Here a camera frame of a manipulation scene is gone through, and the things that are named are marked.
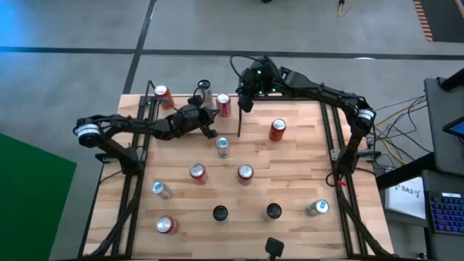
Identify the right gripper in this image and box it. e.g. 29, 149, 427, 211
235, 56, 287, 113

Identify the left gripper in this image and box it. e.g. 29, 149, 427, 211
168, 94, 220, 139

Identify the red cola can white script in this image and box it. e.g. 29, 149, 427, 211
215, 93, 233, 118

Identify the Celsius can black lid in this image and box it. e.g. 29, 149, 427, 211
261, 202, 283, 223
212, 204, 230, 224
197, 79, 215, 109

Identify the slim silver blue can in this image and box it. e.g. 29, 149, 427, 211
304, 199, 331, 218
215, 136, 231, 160
150, 180, 174, 200

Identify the red cola can black script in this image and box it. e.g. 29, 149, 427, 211
268, 117, 288, 143
237, 163, 255, 186

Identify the black power adapter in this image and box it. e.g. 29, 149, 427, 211
357, 149, 382, 161

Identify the black desk bar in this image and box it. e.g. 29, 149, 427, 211
375, 151, 438, 190

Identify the white SA3 label sheet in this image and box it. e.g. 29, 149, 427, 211
384, 176, 428, 221

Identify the green floor mat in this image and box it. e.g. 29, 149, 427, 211
0, 132, 78, 261

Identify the black monitor pole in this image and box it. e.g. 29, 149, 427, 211
436, 67, 464, 92

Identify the dark grey desk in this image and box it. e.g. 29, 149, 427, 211
420, 169, 464, 261

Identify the small display screen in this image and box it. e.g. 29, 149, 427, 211
442, 115, 464, 138

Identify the black mat orange striped edge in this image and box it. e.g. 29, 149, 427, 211
413, 0, 464, 44

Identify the backlit computer keyboard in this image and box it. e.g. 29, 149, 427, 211
424, 190, 464, 236

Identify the black aluminium rig frame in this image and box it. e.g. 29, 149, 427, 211
78, 79, 392, 260

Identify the yellow floor cable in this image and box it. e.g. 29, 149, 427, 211
336, 0, 351, 19

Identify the black leader arm handle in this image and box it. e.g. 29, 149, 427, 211
264, 237, 286, 261

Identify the thin dark rig cable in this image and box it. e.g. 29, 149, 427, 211
373, 94, 428, 113

